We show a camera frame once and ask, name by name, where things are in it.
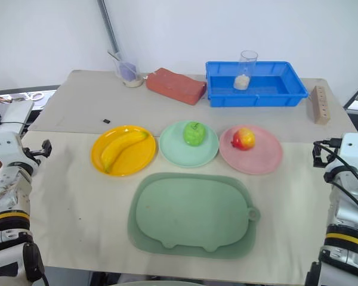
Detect grey table mat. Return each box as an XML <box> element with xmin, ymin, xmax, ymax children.
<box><xmin>27</xmin><ymin>69</ymin><xmax>356</xmax><ymax>144</ymax></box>

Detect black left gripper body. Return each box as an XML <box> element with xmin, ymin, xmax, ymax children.
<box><xmin>21</xmin><ymin>146</ymin><xmax>45</xmax><ymax>166</ymax></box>

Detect yellow banana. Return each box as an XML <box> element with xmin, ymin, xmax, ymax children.
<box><xmin>100</xmin><ymin>130</ymin><xmax>149</xmax><ymax>174</ymax></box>

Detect pink round plate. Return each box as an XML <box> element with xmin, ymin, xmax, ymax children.
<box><xmin>219</xmin><ymin>125</ymin><xmax>284</xmax><ymax>176</ymax></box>

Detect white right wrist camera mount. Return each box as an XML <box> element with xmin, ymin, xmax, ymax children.
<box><xmin>337</xmin><ymin>132</ymin><xmax>358</xmax><ymax>167</ymax></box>

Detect red yellow apple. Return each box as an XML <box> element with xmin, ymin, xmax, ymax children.
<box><xmin>230</xmin><ymin>127</ymin><xmax>256</xmax><ymax>151</ymax></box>

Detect yellow round plate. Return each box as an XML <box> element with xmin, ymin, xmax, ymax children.
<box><xmin>91</xmin><ymin>125</ymin><xmax>157</xmax><ymax>178</ymax></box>

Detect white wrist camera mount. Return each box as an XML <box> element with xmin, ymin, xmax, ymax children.
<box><xmin>337</xmin><ymin>132</ymin><xmax>358</xmax><ymax>167</ymax></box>
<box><xmin>0</xmin><ymin>132</ymin><xmax>25</xmax><ymax>166</ymax></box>

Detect large green serving tray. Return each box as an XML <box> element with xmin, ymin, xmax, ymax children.
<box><xmin>127</xmin><ymin>172</ymin><xmax>261</xmax><ymax>260</ymax></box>

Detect blue plastic bin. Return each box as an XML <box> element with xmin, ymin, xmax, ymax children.
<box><xmin>205</xmin><ymin>61</ymin><xmax>309</xmax><ymax>108</ymax></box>

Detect red brick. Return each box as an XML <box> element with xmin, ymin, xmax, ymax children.
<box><xmin>145</xmin><ymin>67</ymin><xmax>208</xmax><ymax>105</ymax></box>

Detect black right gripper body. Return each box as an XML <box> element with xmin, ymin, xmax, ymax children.
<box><xmin>318</xmin><ymin>138</ymin><xmax>342</xmax><ymax>167</ymax></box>

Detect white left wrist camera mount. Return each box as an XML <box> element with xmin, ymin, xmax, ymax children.
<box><xmin>0</xmin><ymin>132</ymin><xmax>25</xmax><ymax>166</ymax></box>

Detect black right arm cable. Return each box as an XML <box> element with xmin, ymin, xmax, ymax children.
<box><xmin>324</xmin><ymin>141</ymin><xmax>358</xmax><ymax>230</ymax></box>

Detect green apple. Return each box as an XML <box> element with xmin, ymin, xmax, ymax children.
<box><xmin>183</xmin><ymin>121</ymin><xmax>206</xmax><ymax>147</ymax></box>

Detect clear cup with white grains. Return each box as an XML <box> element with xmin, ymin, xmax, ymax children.
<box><xmin>233</xmin><ymin>50</ymin><xmax>259</xmax><ymax>91</ymax></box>

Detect clear cup with purple scoop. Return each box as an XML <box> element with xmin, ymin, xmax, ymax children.
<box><xmin>107</xmin><ymin>51</ymin><xmax>144</xmax><ymax>89</ymax></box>

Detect white flat box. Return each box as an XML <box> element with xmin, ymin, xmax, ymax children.
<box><xmin>0</xmin><ymin>100</ymin><xmax>35</xmax><ymax>126</ymax></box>

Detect grey metal pole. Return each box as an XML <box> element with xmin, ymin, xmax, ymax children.
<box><xmin>96</xmin><ymin>0</ymin><xmax>122</xmax><ymax>60</ymax></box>

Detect light green round plate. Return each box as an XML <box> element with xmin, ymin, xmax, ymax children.
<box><xmin>159</xmin><ymin>120</ymin><xmax>220</xmax><ymax>168</ymax></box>

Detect white table cloth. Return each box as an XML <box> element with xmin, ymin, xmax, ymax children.
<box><xmin>20</xmin><ymin>129</ymin><xmax>358</xmax><ymax>279</ymax></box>

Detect white handled scissors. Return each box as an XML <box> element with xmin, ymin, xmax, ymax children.
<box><xmin>25</xmin><ymin>91</ymin><xmax>45</xmax><ymax>102</ymax></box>

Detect wooden block with holes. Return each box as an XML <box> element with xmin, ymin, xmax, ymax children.
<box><xmin>305</xmin><ymin>85</ymin><xmax>331</xmax><ymax>125</ymax></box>

